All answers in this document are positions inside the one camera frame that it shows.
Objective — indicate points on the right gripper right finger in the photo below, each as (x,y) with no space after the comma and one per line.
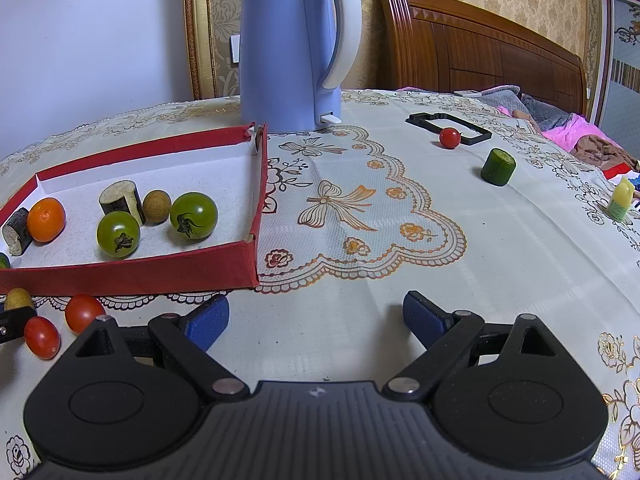
(447,338)

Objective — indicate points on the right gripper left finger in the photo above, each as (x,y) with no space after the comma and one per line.
(180,344)

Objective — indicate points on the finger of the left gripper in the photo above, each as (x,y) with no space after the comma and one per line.
(13,322)

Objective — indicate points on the yellow-brown longan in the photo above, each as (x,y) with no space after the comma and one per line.
(17,298)

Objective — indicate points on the red cherry tomato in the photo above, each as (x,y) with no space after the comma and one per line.
(80,311)
(42,338)
(450,138)

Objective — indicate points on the green cucumber piece in box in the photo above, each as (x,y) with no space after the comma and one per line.
(4,261)

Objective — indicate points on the orange tangerine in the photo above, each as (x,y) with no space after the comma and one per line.
(46,220)

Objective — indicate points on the red shallow cardboard box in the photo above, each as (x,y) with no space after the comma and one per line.
(229,165)

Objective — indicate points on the large green tomato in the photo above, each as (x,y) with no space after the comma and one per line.
(194,215)

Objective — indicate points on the small green tomato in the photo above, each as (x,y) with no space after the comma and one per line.
(118,234)

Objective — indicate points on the brown longan in box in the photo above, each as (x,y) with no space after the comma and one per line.
(156,207)

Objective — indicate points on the embroidered cream tablecloth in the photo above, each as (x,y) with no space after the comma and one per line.
(355,216)

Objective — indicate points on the green cucumber chunk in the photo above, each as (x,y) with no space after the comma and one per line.
(498,167)

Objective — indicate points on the yellow-green corn piece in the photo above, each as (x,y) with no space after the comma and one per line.
(620,200)

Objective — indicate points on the pink bedding pile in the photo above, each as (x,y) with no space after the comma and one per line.
(568,131)

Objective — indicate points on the wooden bed headboard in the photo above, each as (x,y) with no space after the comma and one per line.
(449,45)

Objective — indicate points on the blue electric kettle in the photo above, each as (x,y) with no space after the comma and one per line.
(294,56)

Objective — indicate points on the black rectangular frame right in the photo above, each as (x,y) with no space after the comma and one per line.
(436,122)

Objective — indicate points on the white wall switch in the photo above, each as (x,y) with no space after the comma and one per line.
(235,49)

